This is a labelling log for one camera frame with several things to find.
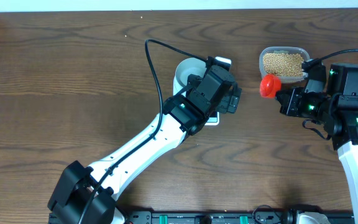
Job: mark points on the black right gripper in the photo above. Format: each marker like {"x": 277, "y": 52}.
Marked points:
{"x": 289, "y": 107}

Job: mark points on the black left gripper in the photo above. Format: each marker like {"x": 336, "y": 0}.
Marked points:
{"x": 220, "y": 105}

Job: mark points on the red plastic measuring scoop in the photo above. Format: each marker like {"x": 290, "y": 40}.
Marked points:
{"x": 269, "y": 86}

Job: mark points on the white digital kitchen scale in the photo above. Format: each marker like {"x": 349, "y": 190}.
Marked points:
{"x": 213, "y": 119}

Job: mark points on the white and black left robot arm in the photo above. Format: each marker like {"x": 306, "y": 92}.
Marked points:
{"x": 89, "y": 194}

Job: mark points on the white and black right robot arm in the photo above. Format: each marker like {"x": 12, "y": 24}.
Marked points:
{"x": 330, "y": 98}

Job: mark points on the white plastic bowl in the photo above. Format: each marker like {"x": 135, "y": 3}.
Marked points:
{"x": 189, "y": 66}

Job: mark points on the clear container of soybeans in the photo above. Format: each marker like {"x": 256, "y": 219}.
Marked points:
{"x": 284, "y": 63}

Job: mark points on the black mounting rail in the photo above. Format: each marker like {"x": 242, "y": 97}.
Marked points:
{"x": 146, "y": 217}

